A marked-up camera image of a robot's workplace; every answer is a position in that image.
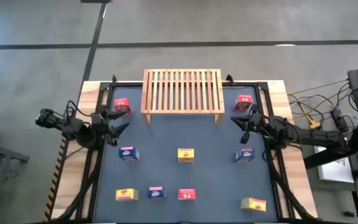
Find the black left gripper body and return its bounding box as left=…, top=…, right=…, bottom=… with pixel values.
left=91, top=105, right=118, bottom=147

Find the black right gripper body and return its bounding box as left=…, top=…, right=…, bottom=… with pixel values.
left=246, top=111, right=265, bottom=136

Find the red Froot Loops cereal box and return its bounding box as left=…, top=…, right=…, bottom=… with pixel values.
left=232, top=94, right=254, bottom=113
left=177, top=188, right=197, bottom=201
left=114, top=98, right=134, bottom=115

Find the yellow Corn Pops cereal box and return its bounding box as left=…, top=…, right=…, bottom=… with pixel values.
left=115, top=188, right=139, bottom=202
left=177, top=147, right=195, bottom=164
left=240, top=197, right=267, bottom=213

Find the blue Frosted Flakes cereal box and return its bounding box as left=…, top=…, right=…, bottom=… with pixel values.
left=118, top=146, right=140, bottom=162
left=148, top=186, right=167, bottom=199
left=232, top=147, right=255, bottom=164

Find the wooden slatted shelf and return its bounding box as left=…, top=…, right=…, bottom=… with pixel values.
left=140, top=68, right=226, bottom=127

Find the black yellow striped strip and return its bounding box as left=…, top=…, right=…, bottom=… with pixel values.
left=44, top=136, right=71, bottom=222

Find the black power strip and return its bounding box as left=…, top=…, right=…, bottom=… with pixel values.
left=330, top=108, right=350, bottom=133

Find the white board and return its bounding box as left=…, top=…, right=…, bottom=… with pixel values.
left=314, top=145, right=355, bottom=184

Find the black aluminium table frame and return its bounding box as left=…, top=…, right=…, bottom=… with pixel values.
left=76, top=74, right=295, bottom=223

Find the yellow cable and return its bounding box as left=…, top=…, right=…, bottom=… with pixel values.
left=295, top=95, right=322, bottom=131

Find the black cable bundle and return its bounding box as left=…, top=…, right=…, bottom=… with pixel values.
left=51, top=146, right=105, bottom=223
left=264, top=146, right=315, bottom=223

